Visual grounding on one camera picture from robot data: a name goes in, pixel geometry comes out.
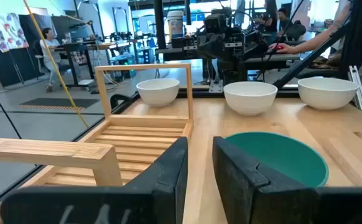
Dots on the grey side desk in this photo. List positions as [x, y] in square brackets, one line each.
[271, 58]

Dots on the red computer mouse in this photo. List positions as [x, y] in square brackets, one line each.
[279, 47]

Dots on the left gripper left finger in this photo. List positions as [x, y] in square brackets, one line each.
[156, 199]

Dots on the white labelled tub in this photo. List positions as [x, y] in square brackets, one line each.
[175, 25]

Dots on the white ribbed bowl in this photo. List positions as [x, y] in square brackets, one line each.
[327, 95]
[158, 93]
[250, 99]

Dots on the black standing desk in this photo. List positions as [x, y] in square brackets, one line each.
[75, 47]

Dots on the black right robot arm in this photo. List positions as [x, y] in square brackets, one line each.
[230, 71]

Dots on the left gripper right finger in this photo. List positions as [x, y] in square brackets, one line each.
[249, 193]

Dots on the wooden slatted shelf rack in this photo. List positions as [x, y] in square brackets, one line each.
[137, 146]

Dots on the silver aluminium rail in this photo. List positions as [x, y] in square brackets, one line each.
[358, 90]

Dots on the black partition panel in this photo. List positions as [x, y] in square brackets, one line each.
[10, 65]

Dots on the black stand pole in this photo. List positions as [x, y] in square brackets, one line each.
[355, 31]

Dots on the person's hand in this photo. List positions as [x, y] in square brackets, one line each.
[283, 48]

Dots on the green bowl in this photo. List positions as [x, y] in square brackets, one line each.
[286, 155]

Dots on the floral cloth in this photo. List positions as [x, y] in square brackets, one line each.
[5, 31]

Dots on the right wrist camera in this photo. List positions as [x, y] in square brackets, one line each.
[215, 23]

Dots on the black floor mat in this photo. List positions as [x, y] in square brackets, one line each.
[59, 102]

